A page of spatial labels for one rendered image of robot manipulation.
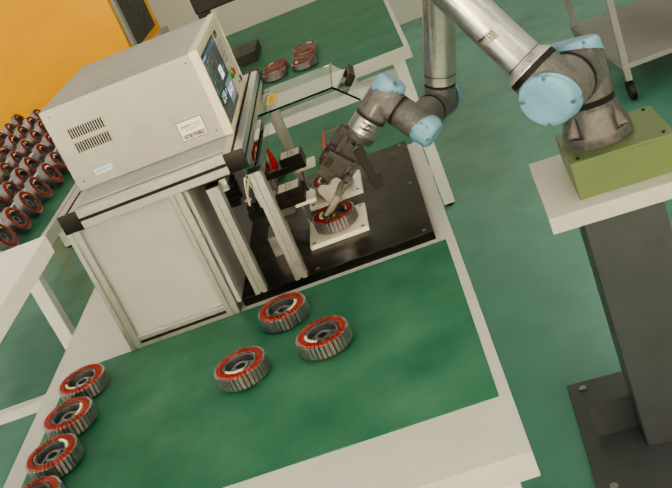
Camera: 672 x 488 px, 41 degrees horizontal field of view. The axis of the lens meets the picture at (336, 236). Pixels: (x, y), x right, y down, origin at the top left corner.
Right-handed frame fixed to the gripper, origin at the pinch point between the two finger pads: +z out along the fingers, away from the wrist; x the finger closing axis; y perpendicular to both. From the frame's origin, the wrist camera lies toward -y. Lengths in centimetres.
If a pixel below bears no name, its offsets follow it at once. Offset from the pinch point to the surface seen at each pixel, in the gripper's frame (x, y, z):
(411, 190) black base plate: -7.0, -18.2, -11.5
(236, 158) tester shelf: 21.8, 27.1, -7.8
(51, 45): -347, 122, 111
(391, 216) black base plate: 4.2, -14.2, -6.6
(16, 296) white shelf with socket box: 80, 52, 8
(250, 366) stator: 53, 8, 18
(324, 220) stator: 3.9, -0.5, 2.3
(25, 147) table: -209, 95, 117
